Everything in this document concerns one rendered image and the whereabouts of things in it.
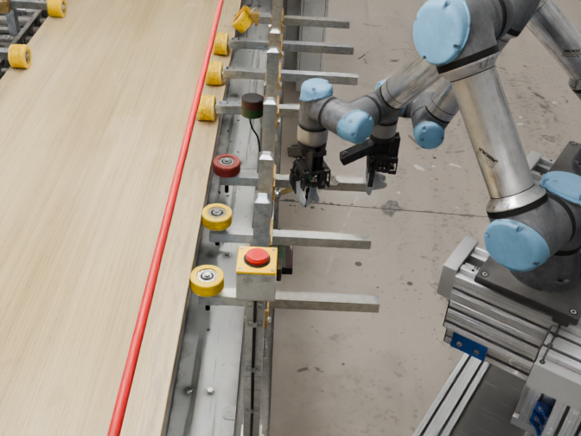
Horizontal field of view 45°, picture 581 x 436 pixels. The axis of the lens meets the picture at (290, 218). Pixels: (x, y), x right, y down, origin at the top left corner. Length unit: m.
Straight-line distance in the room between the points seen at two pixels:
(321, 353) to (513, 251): 1.47
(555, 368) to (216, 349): 0.85
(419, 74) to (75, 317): 0.92
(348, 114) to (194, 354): 0.75
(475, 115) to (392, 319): 1.68
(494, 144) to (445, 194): 2.33
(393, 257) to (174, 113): 1.33
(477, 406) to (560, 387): 0.88
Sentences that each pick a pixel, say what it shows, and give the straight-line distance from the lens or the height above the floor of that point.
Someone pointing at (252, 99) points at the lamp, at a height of 1.14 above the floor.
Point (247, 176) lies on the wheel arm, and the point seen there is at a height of 0.86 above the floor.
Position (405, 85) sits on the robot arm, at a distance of 1.62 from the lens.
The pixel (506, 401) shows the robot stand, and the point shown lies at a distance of 2.47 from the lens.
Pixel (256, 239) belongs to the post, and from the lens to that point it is 1.53.
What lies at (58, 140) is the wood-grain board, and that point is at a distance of 2.24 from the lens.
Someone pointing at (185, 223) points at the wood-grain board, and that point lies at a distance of 1.85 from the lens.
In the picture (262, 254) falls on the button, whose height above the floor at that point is 1.23.
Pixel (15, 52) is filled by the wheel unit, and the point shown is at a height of 0.97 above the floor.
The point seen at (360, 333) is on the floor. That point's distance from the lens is 2.84.
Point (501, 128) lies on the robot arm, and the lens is 1.36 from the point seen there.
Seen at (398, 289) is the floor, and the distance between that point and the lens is 3.06.
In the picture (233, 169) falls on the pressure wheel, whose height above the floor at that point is 0.90.
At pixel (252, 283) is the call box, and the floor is 1.20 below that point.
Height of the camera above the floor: 2.03
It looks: 37 degrees down
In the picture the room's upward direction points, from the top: 4 degrees clockwise
